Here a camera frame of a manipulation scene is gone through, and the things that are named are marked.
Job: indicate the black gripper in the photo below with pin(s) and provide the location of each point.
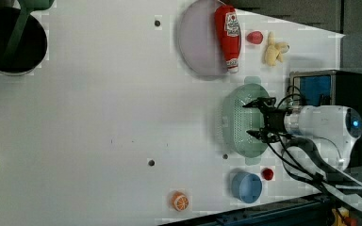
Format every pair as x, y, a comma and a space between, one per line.
273, 118

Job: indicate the green plastic strainer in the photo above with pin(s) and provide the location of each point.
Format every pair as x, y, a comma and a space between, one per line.
238, 120

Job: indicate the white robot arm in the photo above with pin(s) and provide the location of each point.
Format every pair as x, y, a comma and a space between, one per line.
330, 130

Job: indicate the small red toy fruit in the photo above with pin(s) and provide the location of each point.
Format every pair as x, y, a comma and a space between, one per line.
267, 174

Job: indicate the black toaster oven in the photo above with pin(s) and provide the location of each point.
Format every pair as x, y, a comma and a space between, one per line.
330, 87

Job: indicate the yellow toy banana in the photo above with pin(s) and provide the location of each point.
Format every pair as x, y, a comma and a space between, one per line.
275, 51

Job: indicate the blue plastic cup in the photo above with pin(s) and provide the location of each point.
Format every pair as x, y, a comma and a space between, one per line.
246, 187

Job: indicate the red toy strawberry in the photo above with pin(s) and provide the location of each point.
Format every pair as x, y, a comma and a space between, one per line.
255, 37

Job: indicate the round grey plate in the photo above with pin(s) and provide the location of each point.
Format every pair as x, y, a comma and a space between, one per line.
197, 39

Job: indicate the red ketchup bottle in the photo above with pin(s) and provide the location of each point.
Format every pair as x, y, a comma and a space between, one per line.
228, 34

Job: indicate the orange slice toy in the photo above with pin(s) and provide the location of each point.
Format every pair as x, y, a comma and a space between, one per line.
179, 201

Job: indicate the black cooking pot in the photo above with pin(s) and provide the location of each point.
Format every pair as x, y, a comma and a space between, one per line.
20, 51

